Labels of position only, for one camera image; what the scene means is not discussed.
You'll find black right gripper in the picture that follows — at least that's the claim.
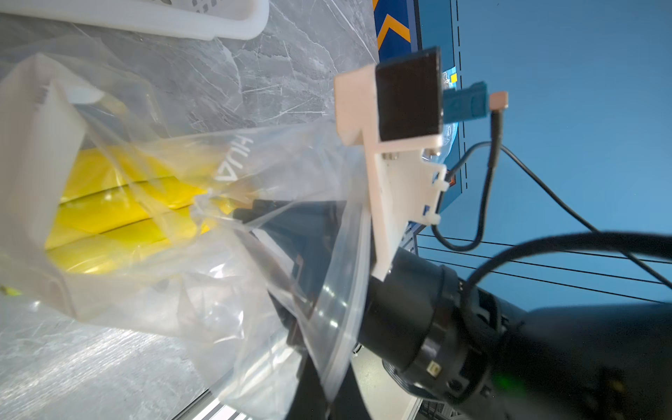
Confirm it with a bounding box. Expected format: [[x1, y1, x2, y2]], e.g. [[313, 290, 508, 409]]
[[230, 196, 505, 405]]

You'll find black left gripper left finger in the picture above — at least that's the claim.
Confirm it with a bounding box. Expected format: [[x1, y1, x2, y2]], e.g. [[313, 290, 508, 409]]
[[285, 357, 329, 420]]

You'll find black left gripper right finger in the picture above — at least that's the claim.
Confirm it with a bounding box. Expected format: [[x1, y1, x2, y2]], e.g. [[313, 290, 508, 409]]
[[330, 366, 371, 420]]

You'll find clear bag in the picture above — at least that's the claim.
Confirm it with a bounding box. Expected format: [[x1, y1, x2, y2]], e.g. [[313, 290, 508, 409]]
[[1, 36, 371, 419]]

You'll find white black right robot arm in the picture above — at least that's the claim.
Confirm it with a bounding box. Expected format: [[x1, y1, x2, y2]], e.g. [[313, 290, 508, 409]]
[[269, 201, 671, 419]]

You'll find white perforated plastic basket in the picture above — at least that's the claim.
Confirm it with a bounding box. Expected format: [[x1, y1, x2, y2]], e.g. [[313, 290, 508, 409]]
[[1, 0, 270, 40]]

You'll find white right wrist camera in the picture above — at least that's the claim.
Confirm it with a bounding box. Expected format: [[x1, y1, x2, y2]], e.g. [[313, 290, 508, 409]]
[[333, 45, 510, 282]]

